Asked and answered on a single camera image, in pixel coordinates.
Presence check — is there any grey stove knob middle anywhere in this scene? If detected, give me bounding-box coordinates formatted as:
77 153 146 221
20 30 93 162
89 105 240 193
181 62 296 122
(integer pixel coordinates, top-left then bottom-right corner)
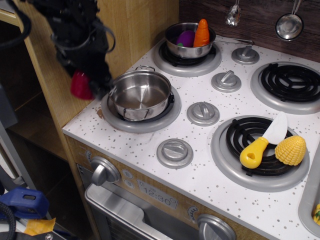
186 101 220 127

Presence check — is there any grey stove knob back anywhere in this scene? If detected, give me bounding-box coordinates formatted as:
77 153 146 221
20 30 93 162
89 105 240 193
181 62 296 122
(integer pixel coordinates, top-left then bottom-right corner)
231 45 260 65

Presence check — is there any front left burner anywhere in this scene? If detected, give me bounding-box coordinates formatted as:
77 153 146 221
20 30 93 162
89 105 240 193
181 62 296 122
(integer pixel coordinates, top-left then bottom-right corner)
101 87 182 134

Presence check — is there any grey sink basin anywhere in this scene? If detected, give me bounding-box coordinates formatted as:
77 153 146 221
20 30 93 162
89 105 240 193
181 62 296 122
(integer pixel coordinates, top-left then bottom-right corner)
297 159 320 238

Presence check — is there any yellow tape piece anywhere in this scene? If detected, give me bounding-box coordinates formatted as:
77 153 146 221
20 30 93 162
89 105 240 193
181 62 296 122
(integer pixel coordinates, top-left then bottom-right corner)
24 218 56 236

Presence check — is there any back left burner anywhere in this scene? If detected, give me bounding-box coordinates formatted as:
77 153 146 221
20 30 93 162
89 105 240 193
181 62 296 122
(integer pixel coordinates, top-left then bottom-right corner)
151 40 222 77

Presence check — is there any blue clamp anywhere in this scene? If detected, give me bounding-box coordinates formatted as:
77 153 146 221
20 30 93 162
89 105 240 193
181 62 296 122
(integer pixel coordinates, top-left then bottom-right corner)
0 187 50 219

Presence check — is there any yellow toy corn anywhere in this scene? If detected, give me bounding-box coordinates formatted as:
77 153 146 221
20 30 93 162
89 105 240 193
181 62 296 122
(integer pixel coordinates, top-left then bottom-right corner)
274 135 307 166

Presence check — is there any hanging steel measuring cup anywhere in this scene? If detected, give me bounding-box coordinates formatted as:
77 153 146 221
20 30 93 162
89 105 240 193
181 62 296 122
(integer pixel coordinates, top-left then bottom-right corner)
275 0 304 42

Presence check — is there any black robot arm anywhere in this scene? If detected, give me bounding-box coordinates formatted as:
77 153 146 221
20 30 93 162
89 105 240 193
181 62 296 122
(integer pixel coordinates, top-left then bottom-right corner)
29 0 116 100

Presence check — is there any grey stove knob upper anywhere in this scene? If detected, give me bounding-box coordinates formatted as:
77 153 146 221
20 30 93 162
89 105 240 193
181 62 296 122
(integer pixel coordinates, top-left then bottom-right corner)
211 70 242 93

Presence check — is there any purple toy eggplant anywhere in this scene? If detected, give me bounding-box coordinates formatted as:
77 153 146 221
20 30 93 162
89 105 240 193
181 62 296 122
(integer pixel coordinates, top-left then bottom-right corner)
175 30 196 48

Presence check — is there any steel pot at back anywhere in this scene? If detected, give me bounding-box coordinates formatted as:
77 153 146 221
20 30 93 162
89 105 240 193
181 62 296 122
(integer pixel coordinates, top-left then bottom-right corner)
164 22 254 59

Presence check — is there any grey stove knob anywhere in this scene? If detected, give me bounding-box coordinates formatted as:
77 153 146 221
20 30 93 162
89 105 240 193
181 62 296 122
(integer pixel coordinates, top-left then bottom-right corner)
231 45 260 65
211 70 242 93
186 101 220 127
156 138 194 169

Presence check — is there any grey stove knob front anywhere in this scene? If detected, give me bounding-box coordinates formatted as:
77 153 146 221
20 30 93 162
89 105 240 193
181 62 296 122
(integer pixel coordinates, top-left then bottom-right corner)
156 138 194 169

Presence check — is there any right oven dial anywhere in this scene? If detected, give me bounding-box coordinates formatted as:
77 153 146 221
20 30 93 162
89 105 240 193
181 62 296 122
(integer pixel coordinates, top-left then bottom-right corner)
197 214 237 240

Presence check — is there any oven dial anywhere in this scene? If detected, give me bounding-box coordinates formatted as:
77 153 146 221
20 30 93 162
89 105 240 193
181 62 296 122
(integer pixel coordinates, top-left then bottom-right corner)
90 156 121 186
197 214 237 240

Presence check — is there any yellow handled toy knife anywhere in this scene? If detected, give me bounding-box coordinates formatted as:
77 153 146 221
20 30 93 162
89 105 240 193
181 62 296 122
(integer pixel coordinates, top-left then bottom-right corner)
239 111 288 169

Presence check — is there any hanging clear utensil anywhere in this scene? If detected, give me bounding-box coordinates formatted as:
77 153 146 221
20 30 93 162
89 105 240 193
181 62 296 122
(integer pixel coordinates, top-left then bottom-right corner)
225 0 241 27

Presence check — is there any orange toy carrot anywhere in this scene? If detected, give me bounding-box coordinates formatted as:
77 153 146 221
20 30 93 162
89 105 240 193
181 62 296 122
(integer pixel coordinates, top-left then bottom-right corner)
193 18 210 48

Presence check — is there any yellow toy in sink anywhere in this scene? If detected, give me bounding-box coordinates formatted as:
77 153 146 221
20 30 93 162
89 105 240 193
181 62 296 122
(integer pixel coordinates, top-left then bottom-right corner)
312 204 320 225

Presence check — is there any front right burner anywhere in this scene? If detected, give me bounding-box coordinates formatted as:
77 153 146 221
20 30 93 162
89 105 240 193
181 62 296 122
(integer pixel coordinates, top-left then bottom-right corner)
210 115 310 193

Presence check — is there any red toy sweet potato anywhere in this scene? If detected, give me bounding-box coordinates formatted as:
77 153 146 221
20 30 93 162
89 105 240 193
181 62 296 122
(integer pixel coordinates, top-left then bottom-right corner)
70 69 94 100

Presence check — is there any back right burner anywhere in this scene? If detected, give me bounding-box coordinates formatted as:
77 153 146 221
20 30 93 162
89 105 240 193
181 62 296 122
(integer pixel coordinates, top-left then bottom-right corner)
250 62 320 115

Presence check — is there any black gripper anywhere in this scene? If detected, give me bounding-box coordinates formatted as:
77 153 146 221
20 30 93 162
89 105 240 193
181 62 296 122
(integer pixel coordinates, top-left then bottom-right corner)
55 29 113 98

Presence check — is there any silver oven door handle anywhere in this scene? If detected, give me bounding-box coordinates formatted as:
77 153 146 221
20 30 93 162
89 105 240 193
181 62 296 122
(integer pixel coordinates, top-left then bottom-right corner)
85 184 169 240

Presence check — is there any steel pan with handles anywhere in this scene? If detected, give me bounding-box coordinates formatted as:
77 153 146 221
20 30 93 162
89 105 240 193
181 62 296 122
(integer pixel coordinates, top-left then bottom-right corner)
109 68 172 122

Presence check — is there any burner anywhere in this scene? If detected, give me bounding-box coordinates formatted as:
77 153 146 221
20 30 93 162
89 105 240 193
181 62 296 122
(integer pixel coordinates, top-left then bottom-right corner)
101 87 182 134
210 115 310 193
151 40 222 77
250 62 320 115

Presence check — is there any left oven dial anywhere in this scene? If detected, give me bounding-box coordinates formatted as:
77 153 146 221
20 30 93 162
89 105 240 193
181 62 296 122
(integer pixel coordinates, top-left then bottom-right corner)
90 156 121 186

